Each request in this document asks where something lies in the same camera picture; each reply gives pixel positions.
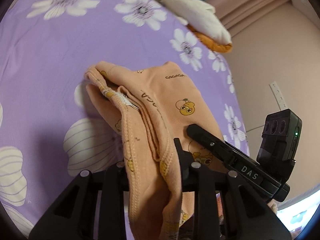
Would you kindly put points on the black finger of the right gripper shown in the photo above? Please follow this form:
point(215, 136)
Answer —
point(224, 151)

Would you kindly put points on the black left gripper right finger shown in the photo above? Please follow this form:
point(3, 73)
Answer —
point(199, 179)

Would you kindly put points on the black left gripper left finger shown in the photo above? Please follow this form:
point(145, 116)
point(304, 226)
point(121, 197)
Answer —
point(111, 214)

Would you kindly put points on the peach cartoon print garment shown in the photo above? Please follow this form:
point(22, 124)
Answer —
point(149, 108)

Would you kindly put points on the white power strip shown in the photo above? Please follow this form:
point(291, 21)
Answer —
point(278, 96)

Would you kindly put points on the purple floral bed sheet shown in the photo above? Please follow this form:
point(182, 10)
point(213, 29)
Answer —
point(50, 131)

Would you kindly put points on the white goose plush toy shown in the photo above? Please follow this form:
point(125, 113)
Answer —
point(201, 20)

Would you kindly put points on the pink curtain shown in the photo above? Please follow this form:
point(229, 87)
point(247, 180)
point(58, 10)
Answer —
point(236, 15)

